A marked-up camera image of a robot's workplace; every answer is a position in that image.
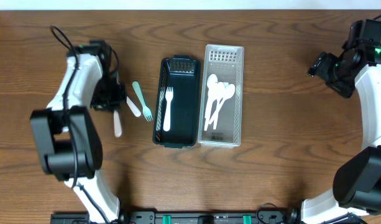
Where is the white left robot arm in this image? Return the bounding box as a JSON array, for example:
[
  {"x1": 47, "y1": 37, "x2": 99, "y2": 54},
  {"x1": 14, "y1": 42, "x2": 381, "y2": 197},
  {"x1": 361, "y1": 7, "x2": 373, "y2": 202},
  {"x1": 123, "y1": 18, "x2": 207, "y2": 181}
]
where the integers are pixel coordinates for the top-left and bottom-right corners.
[{"x1": 30, "y1": 40, "x2": 130, "y2": 223}]

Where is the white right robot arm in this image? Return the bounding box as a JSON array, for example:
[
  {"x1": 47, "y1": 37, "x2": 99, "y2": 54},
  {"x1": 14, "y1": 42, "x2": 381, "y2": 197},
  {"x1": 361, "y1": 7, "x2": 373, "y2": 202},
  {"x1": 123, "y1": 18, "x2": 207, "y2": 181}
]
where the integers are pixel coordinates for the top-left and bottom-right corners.
[{"x1": 300, "y1": 44, "x2": 381, "y2": 223}]

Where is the white thick-handled spoon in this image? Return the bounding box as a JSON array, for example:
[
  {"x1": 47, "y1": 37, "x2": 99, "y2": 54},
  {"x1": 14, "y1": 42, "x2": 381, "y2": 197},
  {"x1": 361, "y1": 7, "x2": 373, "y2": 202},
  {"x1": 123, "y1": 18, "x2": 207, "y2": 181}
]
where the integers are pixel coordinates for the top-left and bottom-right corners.
[{"x1": 113, "y1": 110, "x2": 122, "y2": 138}]

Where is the clear plastic basket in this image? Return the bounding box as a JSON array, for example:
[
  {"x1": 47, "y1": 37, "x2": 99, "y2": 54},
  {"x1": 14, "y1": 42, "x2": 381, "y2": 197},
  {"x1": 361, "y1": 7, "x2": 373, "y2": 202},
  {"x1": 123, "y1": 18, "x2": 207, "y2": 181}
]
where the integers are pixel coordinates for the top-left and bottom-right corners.
[{"x1": 198, "y1": 44, "x2": 244, "y2": 148}]

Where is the white thin spoon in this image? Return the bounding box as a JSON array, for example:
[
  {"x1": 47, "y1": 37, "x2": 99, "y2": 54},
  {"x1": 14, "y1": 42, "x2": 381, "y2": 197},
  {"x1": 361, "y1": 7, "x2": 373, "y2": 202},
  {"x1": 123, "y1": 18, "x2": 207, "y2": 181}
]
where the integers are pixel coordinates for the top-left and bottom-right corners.
[
  {"x1": 204, "y1": 74, "x2": 219, "y2": 131},
  {"x1": 204, "y1": 82, "x2": 232, "y2": 131},
  {"x1": 209, "y1": 82, "x2": 236, "y2": 129}
]

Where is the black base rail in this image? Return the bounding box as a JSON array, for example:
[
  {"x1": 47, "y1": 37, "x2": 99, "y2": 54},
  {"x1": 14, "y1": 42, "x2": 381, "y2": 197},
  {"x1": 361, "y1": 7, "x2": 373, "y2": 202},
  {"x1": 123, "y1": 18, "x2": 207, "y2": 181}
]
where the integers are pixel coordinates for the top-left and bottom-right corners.
[{"x1": 50, "y1": 203, "x2": 368, "y2": 224}]

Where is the white fork long handle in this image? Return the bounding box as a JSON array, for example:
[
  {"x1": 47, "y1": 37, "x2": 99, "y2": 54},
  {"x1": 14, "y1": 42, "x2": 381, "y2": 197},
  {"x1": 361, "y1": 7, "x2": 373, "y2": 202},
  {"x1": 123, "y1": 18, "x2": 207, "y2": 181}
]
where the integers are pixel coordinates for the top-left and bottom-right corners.
[{"x1": 126, "y1": 96, "x2": 142, "y2": 117}]

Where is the mint green plastic fork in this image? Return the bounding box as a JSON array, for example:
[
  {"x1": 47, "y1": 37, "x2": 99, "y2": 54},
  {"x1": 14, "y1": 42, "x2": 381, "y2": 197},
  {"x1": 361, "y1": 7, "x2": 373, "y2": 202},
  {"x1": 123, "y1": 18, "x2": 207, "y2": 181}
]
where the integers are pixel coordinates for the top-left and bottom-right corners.
[{"x1": 132, "y1": 81, "x2": 153, "y2": 122}]

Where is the dark green plastic basket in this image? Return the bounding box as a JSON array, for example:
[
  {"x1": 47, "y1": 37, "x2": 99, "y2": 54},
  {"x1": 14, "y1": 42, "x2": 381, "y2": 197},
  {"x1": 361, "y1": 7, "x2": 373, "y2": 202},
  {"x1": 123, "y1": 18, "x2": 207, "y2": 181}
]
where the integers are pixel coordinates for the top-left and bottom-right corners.
[{"x1": 152, "y1": 55, "x2": 201, "y2": 149}]

